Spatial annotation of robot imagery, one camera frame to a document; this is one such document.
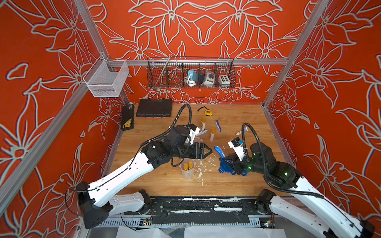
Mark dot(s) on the blue white item in basket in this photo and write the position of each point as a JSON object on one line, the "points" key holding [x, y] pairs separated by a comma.
{"points": [[191, 79]]}

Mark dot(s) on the white bottle yellow cap far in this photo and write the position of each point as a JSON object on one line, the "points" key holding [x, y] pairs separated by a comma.
{"points": [[202, 123]]}

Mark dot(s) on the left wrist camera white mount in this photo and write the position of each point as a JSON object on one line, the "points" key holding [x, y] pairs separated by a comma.
{"points": [[193, 132]]}

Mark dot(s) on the white wire basket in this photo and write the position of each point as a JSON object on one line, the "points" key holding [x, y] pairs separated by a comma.
{"points": [[107, 78]]}

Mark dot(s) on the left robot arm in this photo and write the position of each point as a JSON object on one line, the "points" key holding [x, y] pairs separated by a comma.
{"points": [[98, 200]]}

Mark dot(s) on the white button box in basket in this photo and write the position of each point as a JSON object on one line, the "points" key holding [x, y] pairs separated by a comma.
{"points": [[224, 81]]}

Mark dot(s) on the aluminium frame post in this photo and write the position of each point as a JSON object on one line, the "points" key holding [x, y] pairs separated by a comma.
{"points": [[96, 38], [305, 33]]}

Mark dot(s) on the black tool case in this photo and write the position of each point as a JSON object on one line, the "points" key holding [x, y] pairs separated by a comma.
{"points": [[155, 108]]}

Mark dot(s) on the black wire wall basket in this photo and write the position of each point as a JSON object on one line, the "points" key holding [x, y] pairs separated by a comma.
{"points": [[171, 75]]}

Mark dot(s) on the blue lid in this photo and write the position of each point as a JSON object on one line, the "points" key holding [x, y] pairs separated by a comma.
{"points": [[226, 166], [244, 173]]}

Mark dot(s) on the aluminium frame post right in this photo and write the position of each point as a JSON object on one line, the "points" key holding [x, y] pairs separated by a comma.
{"points": [[305, 33]]}

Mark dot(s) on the white blue toothpaste tube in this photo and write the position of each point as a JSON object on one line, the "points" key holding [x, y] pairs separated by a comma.
{"points": [[202, 132]]}

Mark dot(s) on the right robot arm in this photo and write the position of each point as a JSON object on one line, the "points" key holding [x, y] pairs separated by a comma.
{"points": [[323, 218]]}

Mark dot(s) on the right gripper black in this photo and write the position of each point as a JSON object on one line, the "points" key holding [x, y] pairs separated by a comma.
{"points": [[236, 162]]}

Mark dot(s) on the grey device in basket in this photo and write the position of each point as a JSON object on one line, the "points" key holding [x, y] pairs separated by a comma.
{"points": [[207, 79]]}

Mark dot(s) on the black box yellow label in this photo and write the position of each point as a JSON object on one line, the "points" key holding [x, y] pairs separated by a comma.
{"points": [[127, 119]]}

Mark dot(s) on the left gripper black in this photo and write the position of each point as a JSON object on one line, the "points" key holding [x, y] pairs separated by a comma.
{"points": [[201, 155]]}

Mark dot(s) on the yellow tape measure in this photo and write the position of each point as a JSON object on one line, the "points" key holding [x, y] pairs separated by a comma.
{"points": [[207, 112]]}

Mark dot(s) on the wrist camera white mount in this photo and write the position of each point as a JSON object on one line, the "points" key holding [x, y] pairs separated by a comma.
{"points": [[193, 132], [237, 145]]}

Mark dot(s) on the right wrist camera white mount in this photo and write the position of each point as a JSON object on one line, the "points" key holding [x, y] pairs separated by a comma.
{"points": [[237, 145]]}

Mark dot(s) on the aluminium crossbar back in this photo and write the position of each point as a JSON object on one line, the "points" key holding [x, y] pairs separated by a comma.
{"points": [[145, 62]]}

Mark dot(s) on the white red toothpaste tube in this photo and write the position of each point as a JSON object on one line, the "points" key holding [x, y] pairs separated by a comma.
{"points": [[240, 132]]}

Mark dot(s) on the aluminium frame post left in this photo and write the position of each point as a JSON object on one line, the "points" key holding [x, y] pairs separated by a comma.
{"points": [[96, 38]]}

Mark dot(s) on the clear plastic container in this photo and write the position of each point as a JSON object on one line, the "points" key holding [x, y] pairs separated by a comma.
{"points": [[189, 174]]}

